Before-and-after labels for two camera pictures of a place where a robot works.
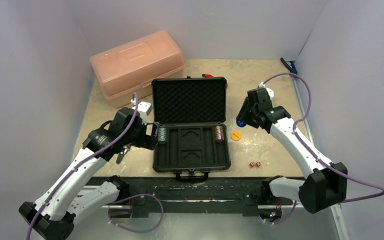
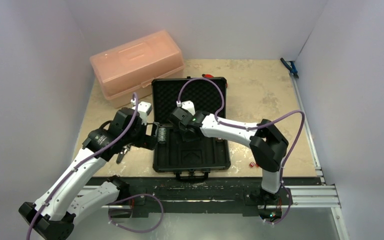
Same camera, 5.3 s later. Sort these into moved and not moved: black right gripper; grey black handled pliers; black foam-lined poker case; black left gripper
Moved: black right gripper
Not moved: black foam-lined poker case; grey black handled pliers; black left gripper
